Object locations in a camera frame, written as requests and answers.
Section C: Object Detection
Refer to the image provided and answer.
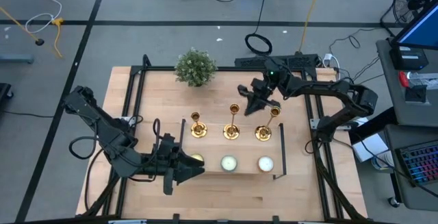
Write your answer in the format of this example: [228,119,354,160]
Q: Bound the silver metal bar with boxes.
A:
[107,219,148,224]

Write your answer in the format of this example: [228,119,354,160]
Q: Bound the left arm base cable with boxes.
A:
[83,147,105,213]

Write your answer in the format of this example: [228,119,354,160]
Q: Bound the white power adapter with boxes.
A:
[322,53,342,84]

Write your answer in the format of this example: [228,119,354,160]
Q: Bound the black metal rig frame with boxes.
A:
[81,54,369,224]

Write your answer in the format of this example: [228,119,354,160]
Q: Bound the grey stand base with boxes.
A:
[0,54,35,65]

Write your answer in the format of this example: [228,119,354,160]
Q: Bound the teal patterned candle tin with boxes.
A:
[220,155,238,173]

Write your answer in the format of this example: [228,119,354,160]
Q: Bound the small black box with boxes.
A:
[404,84,428,103]

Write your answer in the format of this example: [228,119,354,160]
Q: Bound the short gold candlestick holder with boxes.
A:
[190,111,208,139]

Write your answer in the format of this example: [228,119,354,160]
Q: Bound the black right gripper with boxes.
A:
[237,69,287,116]

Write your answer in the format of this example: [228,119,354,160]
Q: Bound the backlit computer keyboard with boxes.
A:
[396,140,438,186]

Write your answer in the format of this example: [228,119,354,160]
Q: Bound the computer monitor blue screen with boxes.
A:
[391,0,438,51]

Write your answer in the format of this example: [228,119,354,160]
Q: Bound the artificial plant in black pot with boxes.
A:
[174,47,218,88]

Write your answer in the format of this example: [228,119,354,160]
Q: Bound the yellow pole black foot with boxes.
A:
[0,5,45,47]

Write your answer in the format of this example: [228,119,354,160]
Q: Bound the black floor fan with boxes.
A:
[379,0,438,37]

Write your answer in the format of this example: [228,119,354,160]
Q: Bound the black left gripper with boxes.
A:
[150,133,206,196]

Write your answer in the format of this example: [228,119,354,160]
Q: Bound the coiled black floor cable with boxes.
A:
[244,0,274,57]

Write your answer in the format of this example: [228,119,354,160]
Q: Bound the white box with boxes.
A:
[352,133,389,163]

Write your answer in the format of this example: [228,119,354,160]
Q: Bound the wooden shelf riser black legs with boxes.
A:
[175,118,287,181]

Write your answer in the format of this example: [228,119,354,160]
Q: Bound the tangled black floor cable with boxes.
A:
[328,27,386,95]

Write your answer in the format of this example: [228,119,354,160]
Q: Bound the yellow cable with connector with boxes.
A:
[51,17,64,60]

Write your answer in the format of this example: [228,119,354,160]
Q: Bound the black mini computer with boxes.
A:
[389,44,429,71]

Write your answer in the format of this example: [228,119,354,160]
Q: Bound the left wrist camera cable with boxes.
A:
[152,117,162,149]

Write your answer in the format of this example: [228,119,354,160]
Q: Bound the clear plastic bag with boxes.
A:
[409,71,438,90]

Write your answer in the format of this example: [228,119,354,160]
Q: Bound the red handled tool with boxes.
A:
[398,71,411,88]

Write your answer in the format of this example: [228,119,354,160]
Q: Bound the thin black floor cable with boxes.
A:
[0,110,55,119]

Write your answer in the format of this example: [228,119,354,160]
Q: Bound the grey rolling desk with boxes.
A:
[383,124,438,212]

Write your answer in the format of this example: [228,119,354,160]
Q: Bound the black wheeled base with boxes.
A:
[0,82,14,112]

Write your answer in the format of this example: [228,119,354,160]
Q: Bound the white floor cable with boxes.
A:
[24,0,63,35]

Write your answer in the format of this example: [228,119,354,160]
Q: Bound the tall gold candlestick holder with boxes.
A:
[254,105,282,142]
[222,103,241,141]

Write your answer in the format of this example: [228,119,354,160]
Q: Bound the yellow hanging cable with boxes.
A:
[298,0,325,55]

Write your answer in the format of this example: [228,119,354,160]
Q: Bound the white tealight candle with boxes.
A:
[257,155,274,173]

